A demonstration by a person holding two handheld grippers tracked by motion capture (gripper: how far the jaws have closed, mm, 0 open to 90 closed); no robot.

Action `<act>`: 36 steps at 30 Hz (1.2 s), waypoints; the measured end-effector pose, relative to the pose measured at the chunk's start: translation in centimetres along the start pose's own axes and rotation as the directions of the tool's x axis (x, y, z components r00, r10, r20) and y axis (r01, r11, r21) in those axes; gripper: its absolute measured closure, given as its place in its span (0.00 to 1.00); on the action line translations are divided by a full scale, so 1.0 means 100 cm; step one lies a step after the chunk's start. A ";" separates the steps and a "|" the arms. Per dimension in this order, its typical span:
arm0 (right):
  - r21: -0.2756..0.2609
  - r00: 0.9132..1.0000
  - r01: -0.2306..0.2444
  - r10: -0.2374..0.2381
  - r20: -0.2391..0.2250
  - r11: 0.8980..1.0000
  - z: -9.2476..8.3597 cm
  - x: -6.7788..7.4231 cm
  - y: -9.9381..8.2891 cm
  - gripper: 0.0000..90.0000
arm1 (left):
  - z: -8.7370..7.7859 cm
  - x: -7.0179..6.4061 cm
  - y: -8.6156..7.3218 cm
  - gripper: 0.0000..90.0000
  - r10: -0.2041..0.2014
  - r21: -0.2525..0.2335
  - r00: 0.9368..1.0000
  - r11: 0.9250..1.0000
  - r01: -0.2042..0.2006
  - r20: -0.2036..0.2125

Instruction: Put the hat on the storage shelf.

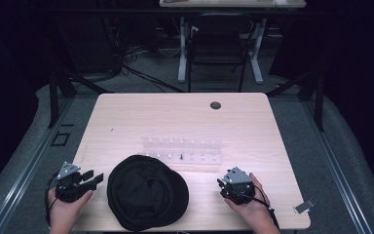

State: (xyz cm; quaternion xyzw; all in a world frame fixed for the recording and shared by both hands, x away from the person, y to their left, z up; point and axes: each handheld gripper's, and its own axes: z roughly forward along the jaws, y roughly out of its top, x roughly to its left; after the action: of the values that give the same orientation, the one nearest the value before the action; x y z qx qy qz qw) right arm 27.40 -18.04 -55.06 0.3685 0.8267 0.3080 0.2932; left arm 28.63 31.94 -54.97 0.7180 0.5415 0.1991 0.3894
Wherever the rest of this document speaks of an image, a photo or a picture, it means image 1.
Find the person's left hand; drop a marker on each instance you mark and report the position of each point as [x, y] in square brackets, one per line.
[65, 208]

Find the black chair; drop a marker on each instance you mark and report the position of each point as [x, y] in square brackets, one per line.
[217, 48]

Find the white-legged desk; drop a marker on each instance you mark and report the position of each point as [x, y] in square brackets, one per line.
[232, 19]

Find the black cap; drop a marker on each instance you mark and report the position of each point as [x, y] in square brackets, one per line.
[146, 192]

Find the clear acrylic rack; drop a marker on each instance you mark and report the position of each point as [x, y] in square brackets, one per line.
[181, 151]

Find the black metal stand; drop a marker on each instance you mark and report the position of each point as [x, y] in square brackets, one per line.
[308, 94]
[66, 84]

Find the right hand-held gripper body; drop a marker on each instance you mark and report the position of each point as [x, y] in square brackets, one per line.
[238, 187]

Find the person's right hand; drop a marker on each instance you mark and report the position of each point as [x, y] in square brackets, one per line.
[254, 204]

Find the silver tape piece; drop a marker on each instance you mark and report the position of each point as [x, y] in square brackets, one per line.
[304, 206]

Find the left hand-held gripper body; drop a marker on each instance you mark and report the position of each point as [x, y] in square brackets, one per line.
[67, 186]

